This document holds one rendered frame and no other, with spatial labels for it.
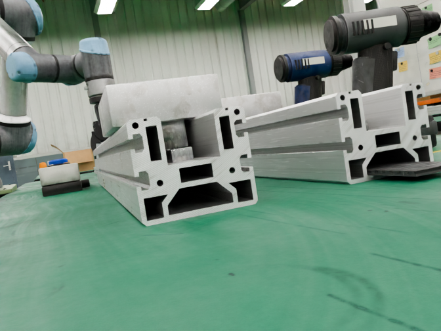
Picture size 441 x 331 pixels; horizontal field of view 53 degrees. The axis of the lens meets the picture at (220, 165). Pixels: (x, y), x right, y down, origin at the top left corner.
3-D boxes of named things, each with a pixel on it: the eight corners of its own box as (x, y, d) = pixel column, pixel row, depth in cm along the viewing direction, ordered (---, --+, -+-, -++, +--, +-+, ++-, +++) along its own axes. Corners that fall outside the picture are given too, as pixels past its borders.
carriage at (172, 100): (106, 159, 57) (97, 106, 56) (189, 146, 60) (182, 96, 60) (117, 157, 42) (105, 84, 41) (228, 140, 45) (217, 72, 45)
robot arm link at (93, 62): (96, 44, 125) (113, 37, 119) (102, 84, 125) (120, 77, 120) (70, 43, 119) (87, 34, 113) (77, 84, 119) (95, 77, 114)
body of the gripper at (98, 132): (122, 140, 126) (115, 98, 125) (125, 139, 118) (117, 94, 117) (94, 144, 124) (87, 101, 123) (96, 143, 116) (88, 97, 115)
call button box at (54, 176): (45, 194, 100) (40, 167, 100) (90, 186, 103) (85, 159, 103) (42, 197, 93) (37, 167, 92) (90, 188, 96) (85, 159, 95)
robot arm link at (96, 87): (115, 77, 117) (83, 80, 114) (118, 94, 117) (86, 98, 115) (113, 82, 124) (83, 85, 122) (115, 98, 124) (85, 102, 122)
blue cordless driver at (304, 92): (283, 157, 98) (269, 58, 97) (362, 144, 103) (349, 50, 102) (298, 157, 91) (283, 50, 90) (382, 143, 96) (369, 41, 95)
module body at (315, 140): (172, 171, 117) (167, 139, 117) (208, 165, 120) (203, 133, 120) (348, 184, 41) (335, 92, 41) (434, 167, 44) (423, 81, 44)
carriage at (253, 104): (198, 144, 86) (193, 110, 86) (251, 136, 90) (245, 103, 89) (224, 140, 71) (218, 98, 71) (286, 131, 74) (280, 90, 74)
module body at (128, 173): (98, 183, 112) (92, 150, 111) (138, 176, 115) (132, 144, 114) (142, 226, 35) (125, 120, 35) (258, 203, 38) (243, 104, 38)
